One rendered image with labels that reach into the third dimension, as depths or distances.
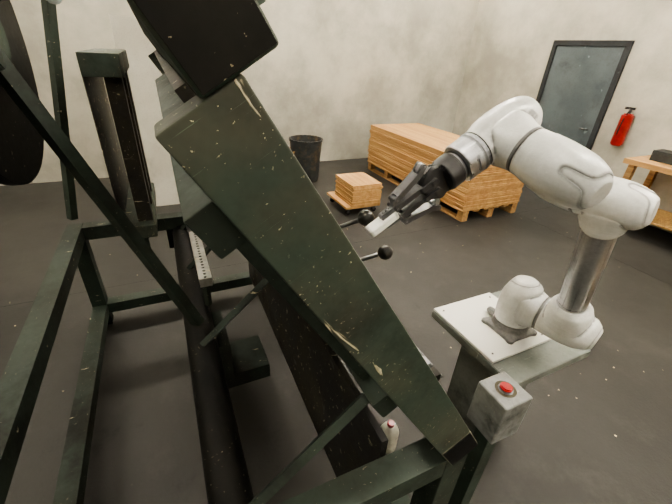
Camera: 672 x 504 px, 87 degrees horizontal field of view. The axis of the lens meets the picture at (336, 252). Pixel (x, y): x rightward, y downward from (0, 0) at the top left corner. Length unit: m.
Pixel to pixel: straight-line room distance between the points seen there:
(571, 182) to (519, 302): 1.02
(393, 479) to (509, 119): 0.99
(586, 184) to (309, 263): 0.51
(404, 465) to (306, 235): 0.91
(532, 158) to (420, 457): 0.91
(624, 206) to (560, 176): 0.55
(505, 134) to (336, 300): 0.49
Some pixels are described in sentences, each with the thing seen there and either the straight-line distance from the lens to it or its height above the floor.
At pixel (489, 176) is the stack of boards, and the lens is 4.93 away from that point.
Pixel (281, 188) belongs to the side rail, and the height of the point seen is 1.71.
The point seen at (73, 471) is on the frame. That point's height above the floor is 0.18.
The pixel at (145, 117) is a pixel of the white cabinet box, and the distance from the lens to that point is 4.85.
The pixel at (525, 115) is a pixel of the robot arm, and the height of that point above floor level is 1.76.
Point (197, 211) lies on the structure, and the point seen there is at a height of 1.66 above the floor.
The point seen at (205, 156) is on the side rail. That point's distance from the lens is 0.42.
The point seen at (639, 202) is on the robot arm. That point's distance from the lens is 1.31.
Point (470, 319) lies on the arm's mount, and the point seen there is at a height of 0.76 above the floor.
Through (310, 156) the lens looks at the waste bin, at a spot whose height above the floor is 0.43.
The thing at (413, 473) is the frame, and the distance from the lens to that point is 1.25.
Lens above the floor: 1.86
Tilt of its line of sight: 30 degrees down
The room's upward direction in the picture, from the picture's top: 3 degrees clockwise
